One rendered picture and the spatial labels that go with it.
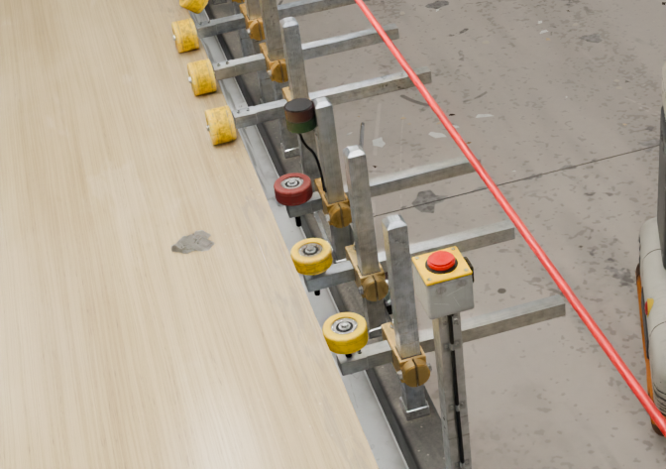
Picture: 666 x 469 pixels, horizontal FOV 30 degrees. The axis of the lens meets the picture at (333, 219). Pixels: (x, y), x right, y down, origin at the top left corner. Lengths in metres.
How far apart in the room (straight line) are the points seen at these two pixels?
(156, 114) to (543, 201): 1.57
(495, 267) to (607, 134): 0.84
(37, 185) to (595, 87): 2.51
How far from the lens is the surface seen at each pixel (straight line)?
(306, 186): 2.60
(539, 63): 4.91
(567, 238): 3.93
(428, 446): 2.27
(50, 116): 3.09
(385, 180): 2.67
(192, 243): 2.49
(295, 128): 2.49
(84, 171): 2.83
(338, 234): 2.65
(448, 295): 1.81
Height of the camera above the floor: 2.31
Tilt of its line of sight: 34 degrees down
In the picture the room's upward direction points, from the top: 8 degrees counter-clockwise
